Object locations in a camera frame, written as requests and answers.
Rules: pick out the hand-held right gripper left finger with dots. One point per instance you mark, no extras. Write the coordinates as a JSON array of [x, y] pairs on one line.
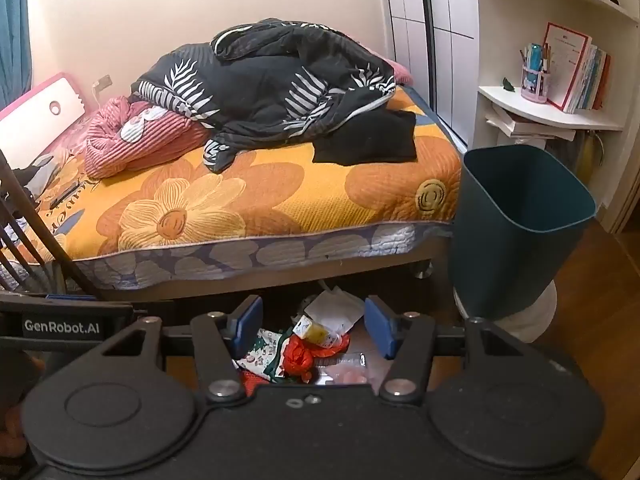
[[249, 325]]

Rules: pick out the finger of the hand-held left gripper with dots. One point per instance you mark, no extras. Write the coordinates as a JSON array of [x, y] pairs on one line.
[[70, 298]]

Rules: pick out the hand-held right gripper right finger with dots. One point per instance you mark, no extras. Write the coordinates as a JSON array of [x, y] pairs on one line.
[[379, 327]]

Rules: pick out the christmas print gift bag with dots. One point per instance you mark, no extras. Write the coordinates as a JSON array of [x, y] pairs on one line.
[[260, 355]]

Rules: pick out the teal plastic trash bin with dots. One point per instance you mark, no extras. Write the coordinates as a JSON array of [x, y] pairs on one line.
[[505, 240]]

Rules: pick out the person's left hand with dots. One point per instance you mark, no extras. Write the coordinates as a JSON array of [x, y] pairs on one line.
[[10, 435]]

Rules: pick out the white paper napkin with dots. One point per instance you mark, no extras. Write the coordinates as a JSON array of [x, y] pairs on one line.
[[335, 310]]

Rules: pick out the clear plastic wrapper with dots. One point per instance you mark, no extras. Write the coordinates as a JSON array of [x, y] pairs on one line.
[[350, 372]]

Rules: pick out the yellow white small carton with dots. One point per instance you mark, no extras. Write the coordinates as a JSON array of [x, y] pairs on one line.
[[320, 332]]

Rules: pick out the red plastic bag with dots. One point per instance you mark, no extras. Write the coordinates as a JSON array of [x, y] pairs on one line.
[[300, 356]]

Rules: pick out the metal bed leg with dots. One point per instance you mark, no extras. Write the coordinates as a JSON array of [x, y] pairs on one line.
[[424, 272]]

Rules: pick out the dark wooden chair back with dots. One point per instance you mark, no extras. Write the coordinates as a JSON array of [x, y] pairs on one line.
[[35, 221]]

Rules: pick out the pink printed blanket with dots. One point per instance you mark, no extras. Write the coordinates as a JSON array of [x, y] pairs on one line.
[[70, 142]]

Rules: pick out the white round base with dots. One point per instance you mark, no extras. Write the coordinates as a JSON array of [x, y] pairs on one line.
[[535, 320]]

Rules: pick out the pink striped blanket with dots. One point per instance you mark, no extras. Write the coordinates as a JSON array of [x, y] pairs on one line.
[[140, 140]]

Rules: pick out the black cloth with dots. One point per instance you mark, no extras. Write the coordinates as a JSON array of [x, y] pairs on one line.
[[370, 140]]

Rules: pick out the pink white headboard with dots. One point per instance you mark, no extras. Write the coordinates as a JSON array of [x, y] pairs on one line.
[[45, 105]]

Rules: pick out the black leaf print duvet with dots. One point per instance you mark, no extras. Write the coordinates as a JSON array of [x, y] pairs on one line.
[[280, 90]]

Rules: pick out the stack of white papers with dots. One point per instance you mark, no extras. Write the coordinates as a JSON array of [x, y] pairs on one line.
[[515, 122]]

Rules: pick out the pink pillow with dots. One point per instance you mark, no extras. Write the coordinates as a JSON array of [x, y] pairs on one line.
[[402, 72]]

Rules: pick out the blue curtain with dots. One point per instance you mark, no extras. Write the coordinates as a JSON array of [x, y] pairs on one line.
[[12, 35]]

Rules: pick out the white bookshelf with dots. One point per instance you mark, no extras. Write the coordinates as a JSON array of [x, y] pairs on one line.
[[530, 102]]

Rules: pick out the small green figure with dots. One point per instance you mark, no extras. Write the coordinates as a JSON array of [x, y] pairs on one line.
[[508, 84]]

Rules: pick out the white wardrobe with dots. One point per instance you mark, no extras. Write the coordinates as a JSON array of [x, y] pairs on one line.
[[450, 60]]

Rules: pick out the pink pen holder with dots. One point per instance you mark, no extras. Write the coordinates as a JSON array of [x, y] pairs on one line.
[[535, 89]]

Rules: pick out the teal marker pen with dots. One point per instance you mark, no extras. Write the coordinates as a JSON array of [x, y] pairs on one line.
[[535, 57]]

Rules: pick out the row of books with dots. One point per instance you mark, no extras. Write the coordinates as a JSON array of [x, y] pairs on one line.
[[594, 80]]

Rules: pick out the white wall charger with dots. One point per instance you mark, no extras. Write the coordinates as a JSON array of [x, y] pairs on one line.
[[103, 81]]

